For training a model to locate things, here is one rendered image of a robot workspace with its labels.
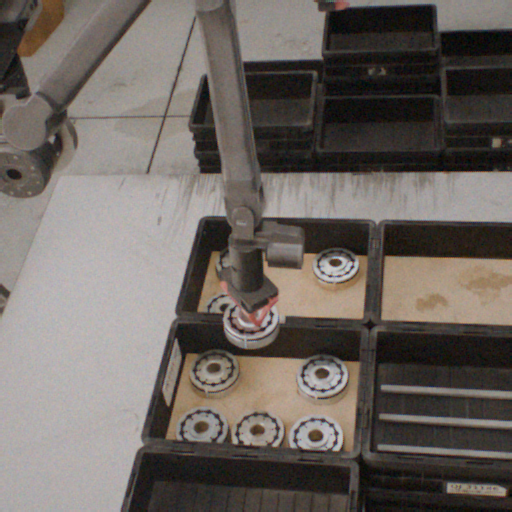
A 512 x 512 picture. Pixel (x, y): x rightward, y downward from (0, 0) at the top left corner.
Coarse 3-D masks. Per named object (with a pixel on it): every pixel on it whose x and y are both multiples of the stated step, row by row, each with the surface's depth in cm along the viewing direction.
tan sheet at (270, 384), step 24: (192, 360) 181; (240, 360) 180; (264, 360) 179; (288, 360) 178; (240, 384) 175; (264, 384) 175; (288, 384) 174; (192, 408) 173; (216, 408) 172; (240, 408) 171; (264, 408) 171; (288, 408) 170; (312, 408) 170; (336, 408) 169; (168, 432) 169; (288, 432) 166
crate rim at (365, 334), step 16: (176, 320) 176; (192, 320) 175; (208, 320) 175; (368, 336) 168; (160, 368) 168; (160, 384) 165; (144, 432) 158; (208, 448) 154; (224, 448) 154; (240, 448) 154; (272, 448) 153; (288, 448) 152; (304, 448) 152; (352, 448) 151
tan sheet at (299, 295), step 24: (264, 264) 198; (360, 264) 195; (216, 288) 195; (288, 288) 192; (312, 288) 191; (360, 288) 190; (288, 312) 187; (312, 312) 187; (336, 312) 186; (360, 312) 185
